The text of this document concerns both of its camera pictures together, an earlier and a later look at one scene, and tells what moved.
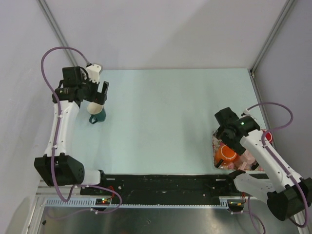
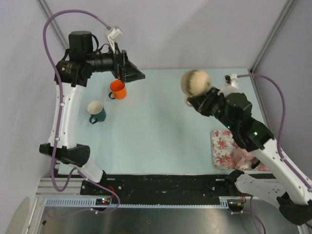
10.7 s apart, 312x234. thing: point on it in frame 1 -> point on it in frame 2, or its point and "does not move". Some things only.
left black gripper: (97, 97) -> (126, 72)
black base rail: (166, 185) does not move
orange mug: (226, 153) -> (118, 87)
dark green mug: (98, 112) does not move
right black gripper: (237, 147) -> (202, 103)
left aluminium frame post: (51, 21) does not move
